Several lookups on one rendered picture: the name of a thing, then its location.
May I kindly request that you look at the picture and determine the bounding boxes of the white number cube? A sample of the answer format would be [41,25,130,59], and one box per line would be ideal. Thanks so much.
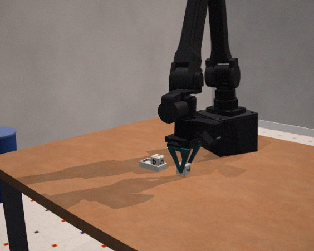
[151,154,164,166]
[176,163,191,176]

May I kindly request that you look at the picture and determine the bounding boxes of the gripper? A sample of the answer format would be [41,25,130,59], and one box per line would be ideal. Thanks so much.
[165,121,202,171]

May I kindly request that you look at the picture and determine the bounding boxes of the white rectangular tray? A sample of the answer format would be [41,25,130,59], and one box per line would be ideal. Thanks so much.
[139,158,167,172]

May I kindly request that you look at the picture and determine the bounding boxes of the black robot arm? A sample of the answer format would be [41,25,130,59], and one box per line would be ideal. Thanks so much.
[158,0,246,145]

